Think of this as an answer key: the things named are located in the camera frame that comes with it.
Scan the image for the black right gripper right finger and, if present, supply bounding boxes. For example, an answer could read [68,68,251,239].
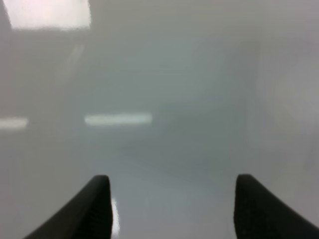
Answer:
[233,174,319,239]

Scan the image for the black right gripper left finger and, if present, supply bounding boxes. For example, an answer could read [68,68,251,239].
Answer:
[26,175,113,239]

